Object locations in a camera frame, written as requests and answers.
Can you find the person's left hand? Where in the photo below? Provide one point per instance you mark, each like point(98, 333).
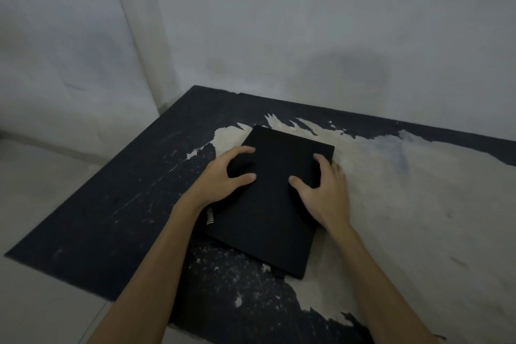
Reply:
point(213, 182)

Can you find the person's right thumb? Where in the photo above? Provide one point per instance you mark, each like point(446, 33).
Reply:
point(300, 186)

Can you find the black laptop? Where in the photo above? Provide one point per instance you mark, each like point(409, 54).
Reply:
point(268, 210)

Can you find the person's left thumb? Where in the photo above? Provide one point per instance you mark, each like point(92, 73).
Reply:
point(241, 181)

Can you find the person's right forearm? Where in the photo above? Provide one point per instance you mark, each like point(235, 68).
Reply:
point(375, 283)

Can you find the person's right hand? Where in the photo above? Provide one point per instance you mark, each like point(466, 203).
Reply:
point(326, 198)

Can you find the person's left forearm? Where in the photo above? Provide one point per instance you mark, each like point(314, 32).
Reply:
point(149, 271)

